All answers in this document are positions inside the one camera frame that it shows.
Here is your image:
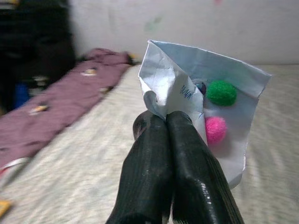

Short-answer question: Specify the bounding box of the purple printed blanket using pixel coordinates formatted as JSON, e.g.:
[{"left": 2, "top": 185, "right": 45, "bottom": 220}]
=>
[{"left": 0, "top": 48, "right": 136, "bottom": 168}]

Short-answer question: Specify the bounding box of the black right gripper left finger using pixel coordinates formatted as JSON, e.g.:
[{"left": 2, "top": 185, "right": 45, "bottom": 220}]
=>
[{"left": 105, "top": 112, "right": 174, "bottom": 224}]

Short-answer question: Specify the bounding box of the green pom-pom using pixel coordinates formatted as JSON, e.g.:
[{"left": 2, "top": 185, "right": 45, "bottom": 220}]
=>
[{"left": 206, "top": 80, "right": 238, "bottom": 107}]

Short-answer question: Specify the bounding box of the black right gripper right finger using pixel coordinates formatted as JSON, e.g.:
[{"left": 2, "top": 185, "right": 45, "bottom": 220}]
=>
[{"left": 166, "top": 111, "right": 245, "bottom": 224}]

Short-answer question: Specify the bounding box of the small purple pom-pom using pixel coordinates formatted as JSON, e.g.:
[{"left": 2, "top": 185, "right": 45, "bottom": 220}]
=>
[{"left": 195, "top": 81, "right": 207, "bottom": 95}]

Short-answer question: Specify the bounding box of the pink pom-pom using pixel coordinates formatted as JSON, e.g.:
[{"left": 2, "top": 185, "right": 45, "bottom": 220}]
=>
[{"left": 204, "top": 116, "right": 228, "bottom": 145}]

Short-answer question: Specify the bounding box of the white quilted mattress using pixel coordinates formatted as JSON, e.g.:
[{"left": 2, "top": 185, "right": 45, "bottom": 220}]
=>
[{"left": 0, "top": 64, "right": 299, "bottom": 224}]

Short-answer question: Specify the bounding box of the blue bottle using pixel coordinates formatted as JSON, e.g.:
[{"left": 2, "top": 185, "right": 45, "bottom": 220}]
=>
[{"left": 14, "top": 83, "right": 30, "bottom": 109}]

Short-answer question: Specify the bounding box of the white paper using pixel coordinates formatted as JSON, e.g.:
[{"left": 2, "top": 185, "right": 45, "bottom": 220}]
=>
[{"left": 137, "top": 39, "right": 273, "bottom": 189}]

